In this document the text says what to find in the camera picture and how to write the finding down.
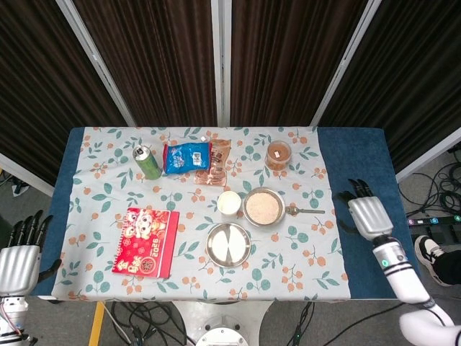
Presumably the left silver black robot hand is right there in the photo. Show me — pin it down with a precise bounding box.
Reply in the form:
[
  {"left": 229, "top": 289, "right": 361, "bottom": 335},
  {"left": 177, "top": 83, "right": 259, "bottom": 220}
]
[{"left": 0, "top": 210, "right": 63, "bottom": 298}]

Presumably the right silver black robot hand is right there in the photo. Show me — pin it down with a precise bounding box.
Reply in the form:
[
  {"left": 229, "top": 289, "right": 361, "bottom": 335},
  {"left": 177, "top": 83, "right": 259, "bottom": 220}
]
[{"left": 333, "top": 178, "right": 395, "bottom": 241}]

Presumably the small spoon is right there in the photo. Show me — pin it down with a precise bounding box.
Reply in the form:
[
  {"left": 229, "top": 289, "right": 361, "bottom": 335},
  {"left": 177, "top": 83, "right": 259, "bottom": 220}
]
[{"left": 285, "top": 205, "right": 326, "bottom": 217}]

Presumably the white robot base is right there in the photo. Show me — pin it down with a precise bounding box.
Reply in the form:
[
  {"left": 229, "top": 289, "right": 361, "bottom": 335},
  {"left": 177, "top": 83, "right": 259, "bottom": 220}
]
[{"left": 172, "top": 301, "right": 273, "bottom": 346}]

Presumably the metal bowl with grains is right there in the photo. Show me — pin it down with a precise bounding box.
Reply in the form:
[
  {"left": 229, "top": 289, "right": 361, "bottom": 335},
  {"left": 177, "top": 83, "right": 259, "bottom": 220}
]
[{"left": 242, "top": 187, "right": 287, "bottom": 228}]

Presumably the white paper cup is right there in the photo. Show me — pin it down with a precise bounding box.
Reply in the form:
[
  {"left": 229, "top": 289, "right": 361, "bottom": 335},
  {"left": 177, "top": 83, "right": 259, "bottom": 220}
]
[{"left": 217, "top": 190, "right": 241, "bottom": 218}]

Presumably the round steel plate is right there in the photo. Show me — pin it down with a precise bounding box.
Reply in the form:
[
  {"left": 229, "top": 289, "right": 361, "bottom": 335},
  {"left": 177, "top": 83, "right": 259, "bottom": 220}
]
[{"left": 205, "top": 222, "right": 252, "bottom": 268}]

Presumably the blue table cover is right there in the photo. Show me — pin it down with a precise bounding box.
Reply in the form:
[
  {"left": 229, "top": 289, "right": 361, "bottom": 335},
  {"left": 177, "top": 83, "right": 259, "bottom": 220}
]
[{"left": 30, "top": 126, "right": 423, "bottom": 300}]

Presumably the black white sneaker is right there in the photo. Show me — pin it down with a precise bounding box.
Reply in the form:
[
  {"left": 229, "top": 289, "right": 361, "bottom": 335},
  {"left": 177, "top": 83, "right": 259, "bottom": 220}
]
[{"left": 413, "top": 235, "right": 449, "bottom": 288}]

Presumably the floral leaf-print tablecloth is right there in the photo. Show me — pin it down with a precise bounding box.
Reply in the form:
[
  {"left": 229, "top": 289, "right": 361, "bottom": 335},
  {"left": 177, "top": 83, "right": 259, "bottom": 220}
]
[{"left": 50, "top": 125, "right": 352, "bottom": 302}]

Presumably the black trouser leg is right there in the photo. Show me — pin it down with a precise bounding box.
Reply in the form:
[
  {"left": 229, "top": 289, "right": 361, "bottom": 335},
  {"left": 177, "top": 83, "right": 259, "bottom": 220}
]
[{"left": 431, "top": 247, "right": 461, "bottom": 286}]

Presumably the yellow floor tape strip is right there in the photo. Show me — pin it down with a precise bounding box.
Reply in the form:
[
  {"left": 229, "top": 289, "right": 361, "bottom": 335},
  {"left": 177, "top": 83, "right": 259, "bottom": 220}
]
[{"left": 88, "top": 301, "right": 106, "bottom": 346}]

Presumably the clear jar of rubber bands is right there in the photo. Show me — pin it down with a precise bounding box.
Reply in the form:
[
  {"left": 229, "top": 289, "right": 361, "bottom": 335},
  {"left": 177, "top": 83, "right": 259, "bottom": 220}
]
[{"left": 264, "top": 140, "right": 292, "bottom": 171}]

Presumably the red 2026 desk calendar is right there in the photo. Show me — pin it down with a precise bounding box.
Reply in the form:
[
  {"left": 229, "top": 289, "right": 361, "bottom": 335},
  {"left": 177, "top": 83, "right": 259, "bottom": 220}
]
[{"left": 110, "top": 207, "right": 180, "bottom": 279}]

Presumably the dark partition screen panel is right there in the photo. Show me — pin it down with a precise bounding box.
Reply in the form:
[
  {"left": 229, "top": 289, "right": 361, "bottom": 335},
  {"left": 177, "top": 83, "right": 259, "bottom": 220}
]
[
  {"left": 311, "top": 0, "right": 461, "bottom": 183},
  {"left": 70, "top": 0, "right": 223, "bottom": 128},
  {"left": 221, "top": 0, "right": 372, "bottom": 128},
  {"left": 0, "top": 0, "right": 137, "bottom": 198}
]

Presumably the orange-brown snack packet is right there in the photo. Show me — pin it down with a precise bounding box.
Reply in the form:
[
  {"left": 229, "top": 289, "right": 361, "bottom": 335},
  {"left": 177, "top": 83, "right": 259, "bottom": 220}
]
[{"left": 194, "top": 139, "right": 232, "bottom": 187}]

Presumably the green drink can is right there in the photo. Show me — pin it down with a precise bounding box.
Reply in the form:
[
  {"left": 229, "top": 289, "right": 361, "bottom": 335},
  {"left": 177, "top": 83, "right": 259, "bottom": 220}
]
[{"left": 132, "top": 144, "right": 164, "bottom": 180}]

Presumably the blue snack bag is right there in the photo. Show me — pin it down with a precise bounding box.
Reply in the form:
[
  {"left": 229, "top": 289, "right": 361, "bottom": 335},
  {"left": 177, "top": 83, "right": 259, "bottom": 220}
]
[{"left": 162, "top": 141, "right": 212, "bottom": 176}]

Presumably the black cable bundle beside table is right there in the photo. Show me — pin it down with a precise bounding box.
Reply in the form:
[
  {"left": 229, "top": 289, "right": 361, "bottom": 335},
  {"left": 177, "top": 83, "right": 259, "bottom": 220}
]
[{"left": 398, "top": 149, "right": 461, "bottom": 218}]

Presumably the black cable bundle under table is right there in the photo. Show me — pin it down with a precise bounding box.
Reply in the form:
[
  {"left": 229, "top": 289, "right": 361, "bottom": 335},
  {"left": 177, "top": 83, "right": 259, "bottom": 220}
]
[{"left": 107, "top": 301, "right": 198, "bottom": 346}]

